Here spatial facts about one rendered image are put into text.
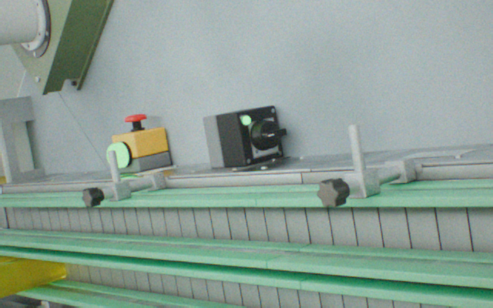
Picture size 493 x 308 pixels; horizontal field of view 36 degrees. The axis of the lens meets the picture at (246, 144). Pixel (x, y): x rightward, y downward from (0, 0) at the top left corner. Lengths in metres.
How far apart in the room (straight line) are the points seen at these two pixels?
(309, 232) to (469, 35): 0.30
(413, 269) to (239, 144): 0.40
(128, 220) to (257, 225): 0.32
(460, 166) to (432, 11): 0.23
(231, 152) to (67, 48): 0.50
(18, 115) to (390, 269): 1.15
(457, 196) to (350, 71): 0.37
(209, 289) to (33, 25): 0.63
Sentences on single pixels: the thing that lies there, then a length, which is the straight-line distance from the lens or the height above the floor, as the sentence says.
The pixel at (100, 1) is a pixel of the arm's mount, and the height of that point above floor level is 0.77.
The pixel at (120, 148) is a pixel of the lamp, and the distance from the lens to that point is 1.31.
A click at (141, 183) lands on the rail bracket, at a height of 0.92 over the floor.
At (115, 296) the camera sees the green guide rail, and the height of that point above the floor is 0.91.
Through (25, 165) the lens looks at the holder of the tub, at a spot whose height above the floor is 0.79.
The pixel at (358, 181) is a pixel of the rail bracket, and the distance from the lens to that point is 0.76.
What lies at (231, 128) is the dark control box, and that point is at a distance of 1.09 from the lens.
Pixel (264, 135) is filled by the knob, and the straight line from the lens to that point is 1.07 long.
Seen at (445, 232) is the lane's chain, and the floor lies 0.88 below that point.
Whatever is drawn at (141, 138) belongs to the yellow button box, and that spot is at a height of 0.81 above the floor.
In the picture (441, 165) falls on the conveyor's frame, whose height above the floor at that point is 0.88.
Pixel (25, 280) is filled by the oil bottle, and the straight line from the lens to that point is 1.46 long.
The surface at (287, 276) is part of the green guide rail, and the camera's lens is 0.89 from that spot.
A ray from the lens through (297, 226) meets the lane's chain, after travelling 0.96.
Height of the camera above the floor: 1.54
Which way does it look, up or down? 41 degrees down
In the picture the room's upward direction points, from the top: 103 degrees counter-clockwise
